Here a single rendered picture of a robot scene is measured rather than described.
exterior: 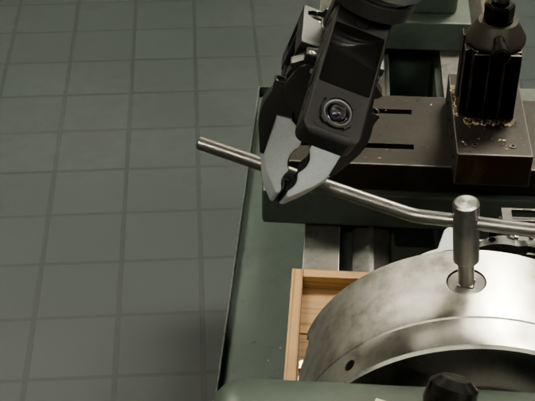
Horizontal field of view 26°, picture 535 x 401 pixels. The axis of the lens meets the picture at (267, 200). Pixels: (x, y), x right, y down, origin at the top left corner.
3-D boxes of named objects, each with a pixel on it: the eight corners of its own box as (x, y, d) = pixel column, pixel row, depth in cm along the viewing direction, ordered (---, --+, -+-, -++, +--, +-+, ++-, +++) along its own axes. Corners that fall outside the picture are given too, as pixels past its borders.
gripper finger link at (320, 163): (313, 179, 103) (352, 98, 98) (310, 220, 98) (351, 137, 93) (280, 169, 103) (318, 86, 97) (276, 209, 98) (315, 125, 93)
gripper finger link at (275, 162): (278, 168, 103) (317, 86, 97) (274, 208, 98) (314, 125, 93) (245, 157, 102) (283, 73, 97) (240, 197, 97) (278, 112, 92)
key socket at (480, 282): (488, 297, 102) (489, 273, 100) (481, 322, 100) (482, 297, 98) (451, 291, 103) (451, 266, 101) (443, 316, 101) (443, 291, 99)
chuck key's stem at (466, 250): (481, 300, 102) (482, 195, 95) (476, 317, 100) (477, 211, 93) (456, 297, 102) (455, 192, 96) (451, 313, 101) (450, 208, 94)
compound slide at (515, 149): (528, 187, 155) (533, 156, 152) (452, 184, 155) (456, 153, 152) (513, 104, 171) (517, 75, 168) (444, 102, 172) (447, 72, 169)
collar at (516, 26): (529, 55, 153) (532, 35, 151) (467, 53, 153) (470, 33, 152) (522, 25, 159) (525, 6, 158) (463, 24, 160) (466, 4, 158)
